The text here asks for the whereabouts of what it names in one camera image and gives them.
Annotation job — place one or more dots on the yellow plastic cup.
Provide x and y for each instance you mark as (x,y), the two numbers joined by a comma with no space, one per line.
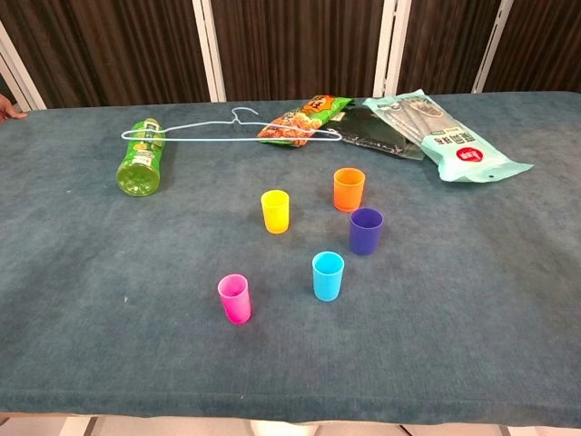
(275,218)

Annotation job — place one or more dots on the pink plastic cup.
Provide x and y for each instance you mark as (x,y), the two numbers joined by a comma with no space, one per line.
(236,306)

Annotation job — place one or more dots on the brown folding screen white frames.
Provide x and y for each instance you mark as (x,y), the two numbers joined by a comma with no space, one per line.
(113,45)

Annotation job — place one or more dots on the teal table cloth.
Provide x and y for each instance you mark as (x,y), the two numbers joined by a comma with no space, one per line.
(136,272)

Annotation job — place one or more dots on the green tea bottle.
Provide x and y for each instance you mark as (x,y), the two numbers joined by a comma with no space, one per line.
(140,163)

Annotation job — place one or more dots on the blue plastic cup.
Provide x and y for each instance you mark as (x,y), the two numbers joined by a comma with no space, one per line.
(327,284)

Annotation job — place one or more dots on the green orange snack bag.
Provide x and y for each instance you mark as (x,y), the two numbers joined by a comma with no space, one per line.
(299,120)

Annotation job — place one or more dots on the purple plastic cup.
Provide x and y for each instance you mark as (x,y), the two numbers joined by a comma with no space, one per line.
(365,238)

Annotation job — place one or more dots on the black seaweed packet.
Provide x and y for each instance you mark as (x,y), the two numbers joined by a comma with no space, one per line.
(367,134)

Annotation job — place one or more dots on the orange plastic cup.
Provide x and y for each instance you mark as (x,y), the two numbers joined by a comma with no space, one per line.
(348,194)

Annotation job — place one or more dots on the light teal food package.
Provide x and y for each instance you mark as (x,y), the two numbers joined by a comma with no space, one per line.
(463,154)

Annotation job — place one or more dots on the bare human hand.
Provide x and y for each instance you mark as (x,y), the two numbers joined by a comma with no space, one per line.
(6,109)

